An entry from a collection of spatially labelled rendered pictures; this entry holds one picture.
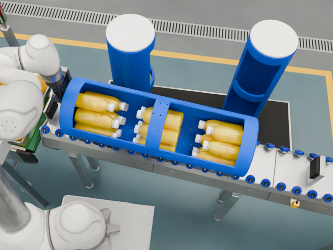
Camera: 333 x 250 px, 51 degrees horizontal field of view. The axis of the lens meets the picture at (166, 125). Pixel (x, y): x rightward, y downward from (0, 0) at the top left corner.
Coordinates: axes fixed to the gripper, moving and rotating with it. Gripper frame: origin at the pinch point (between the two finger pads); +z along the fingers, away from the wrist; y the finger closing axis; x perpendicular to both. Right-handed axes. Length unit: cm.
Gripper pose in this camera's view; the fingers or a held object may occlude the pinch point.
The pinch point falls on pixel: (62, 100)
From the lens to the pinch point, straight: 169.4
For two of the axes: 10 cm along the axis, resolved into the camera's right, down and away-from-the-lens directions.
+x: 9.7, 2.3, -0.7
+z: -0.5, 4.6, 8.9
